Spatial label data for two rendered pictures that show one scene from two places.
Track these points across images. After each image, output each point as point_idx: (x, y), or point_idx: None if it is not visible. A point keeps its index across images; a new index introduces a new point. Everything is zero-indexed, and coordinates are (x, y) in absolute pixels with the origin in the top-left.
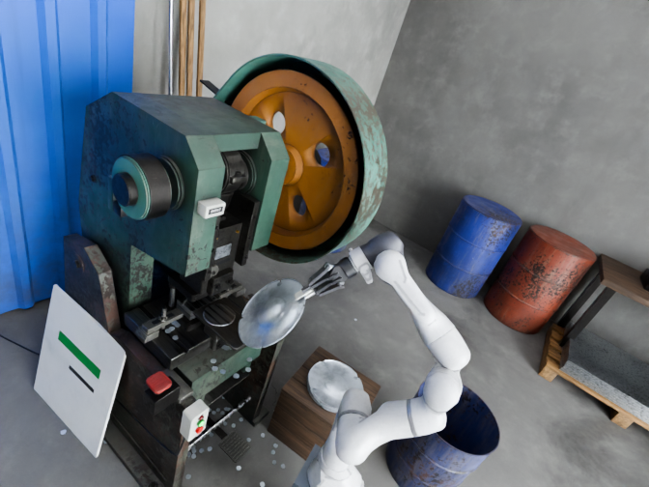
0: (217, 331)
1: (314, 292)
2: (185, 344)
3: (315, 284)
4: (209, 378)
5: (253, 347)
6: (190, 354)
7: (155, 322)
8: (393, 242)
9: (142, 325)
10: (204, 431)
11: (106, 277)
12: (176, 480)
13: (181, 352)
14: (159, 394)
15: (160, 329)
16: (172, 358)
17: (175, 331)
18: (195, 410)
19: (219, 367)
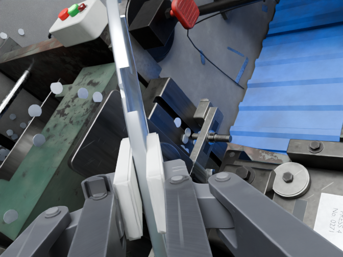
0: (153, 127)
1: (118, 194)
2: (163, 113)
3: (195, 196)
4: (89, 93)
5: (126, 25)
6: (144, 107)
7: (215, 125)
8: None
9: (223, 114)
10: (3, 113)
11: (279, 162)
12: (13, 53)
13: (164, 95)
14: (166, 9)
15: (194, 131)
16: (170, 78)
17: (180, 134)
18: (98, 14)
19: (84, 111)
